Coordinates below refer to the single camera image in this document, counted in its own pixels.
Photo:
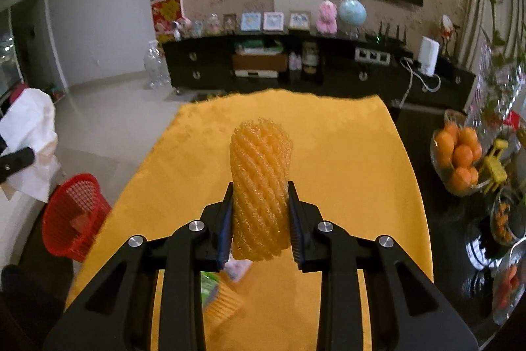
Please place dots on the yellow tablecloth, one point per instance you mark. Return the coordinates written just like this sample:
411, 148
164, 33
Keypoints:
349, 153

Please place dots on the black antenna router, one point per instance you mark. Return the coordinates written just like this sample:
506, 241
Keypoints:
386, 36

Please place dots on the red plastic mesh basket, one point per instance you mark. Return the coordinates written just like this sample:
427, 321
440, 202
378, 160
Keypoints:
70, 219

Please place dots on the white security camera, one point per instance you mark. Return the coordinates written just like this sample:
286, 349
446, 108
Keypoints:
176, 29

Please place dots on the pink plush toy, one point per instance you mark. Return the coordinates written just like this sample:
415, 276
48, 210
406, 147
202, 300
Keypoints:
327, 17

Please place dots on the glass bowl with red fruit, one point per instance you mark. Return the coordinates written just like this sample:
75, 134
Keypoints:
509, 285

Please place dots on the green game box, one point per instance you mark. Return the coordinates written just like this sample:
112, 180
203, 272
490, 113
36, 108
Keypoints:
257, 46

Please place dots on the white socket panel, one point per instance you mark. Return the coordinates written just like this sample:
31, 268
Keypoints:
372, 54

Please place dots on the small white bottle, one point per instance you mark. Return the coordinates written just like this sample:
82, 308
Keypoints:
294, 61

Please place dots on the white red doll figurine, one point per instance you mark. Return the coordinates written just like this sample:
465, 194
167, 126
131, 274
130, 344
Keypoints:
448, 28

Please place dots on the small orange foam net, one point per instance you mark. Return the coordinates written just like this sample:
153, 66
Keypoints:
224, 303

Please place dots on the clear large water bottle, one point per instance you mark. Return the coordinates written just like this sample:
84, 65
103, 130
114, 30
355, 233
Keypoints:
156, 67

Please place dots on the white upright device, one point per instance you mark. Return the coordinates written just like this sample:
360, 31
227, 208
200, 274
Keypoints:
429, 57

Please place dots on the red festive wall poster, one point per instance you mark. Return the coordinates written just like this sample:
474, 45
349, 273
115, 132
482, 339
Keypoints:
166, 16

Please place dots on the yellow toy chair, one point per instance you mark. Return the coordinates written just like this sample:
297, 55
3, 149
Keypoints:
495, 166

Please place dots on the blue picture frame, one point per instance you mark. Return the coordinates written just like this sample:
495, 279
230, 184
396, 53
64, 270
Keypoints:
250, 22

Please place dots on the pink figurine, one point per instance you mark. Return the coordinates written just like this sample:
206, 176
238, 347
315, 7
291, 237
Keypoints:
185, 24

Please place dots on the black television cabinet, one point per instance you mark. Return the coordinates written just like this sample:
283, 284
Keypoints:
181, 63

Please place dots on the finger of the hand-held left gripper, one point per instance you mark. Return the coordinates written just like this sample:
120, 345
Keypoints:
16, 162

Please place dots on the pile of oranges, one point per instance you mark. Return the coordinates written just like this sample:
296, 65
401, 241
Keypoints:
462, 153

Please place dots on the white picture frame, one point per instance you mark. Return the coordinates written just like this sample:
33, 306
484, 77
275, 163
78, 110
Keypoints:
273, 22

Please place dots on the glass dome ornament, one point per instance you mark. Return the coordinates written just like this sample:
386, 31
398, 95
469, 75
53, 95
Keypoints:
213, 24
197, 27

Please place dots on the light blue globe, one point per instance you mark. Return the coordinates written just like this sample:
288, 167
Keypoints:
352, 14

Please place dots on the green snack packet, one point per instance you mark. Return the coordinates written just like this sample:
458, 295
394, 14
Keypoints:
209, 285

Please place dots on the orange foam fruit net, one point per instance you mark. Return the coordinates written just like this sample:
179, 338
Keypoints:
261, 178

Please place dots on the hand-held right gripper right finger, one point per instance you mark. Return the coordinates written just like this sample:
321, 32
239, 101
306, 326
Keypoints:
295, 236

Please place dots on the wooden picture frame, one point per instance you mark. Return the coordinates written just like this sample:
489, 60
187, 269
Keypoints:
300, 21

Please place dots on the white set-top box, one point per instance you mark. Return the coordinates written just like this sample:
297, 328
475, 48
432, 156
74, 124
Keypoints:
254, 73

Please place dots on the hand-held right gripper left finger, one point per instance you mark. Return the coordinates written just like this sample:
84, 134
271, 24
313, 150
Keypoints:
224, 240

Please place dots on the round tin canister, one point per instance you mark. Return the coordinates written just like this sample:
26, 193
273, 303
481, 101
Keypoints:
310, 55

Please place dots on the dark picture frame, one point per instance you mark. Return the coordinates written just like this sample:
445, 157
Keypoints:
229, 23

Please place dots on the white paper tissue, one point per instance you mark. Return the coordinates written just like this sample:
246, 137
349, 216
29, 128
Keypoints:
28, 129

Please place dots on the white rectangular panel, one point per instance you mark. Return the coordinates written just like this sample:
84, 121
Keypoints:
296, 1

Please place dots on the glass bowl with orange snacks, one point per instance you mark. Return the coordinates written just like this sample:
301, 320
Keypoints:
505, 219

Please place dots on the pale wrapper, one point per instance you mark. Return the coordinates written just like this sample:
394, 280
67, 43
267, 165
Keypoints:
238, 271

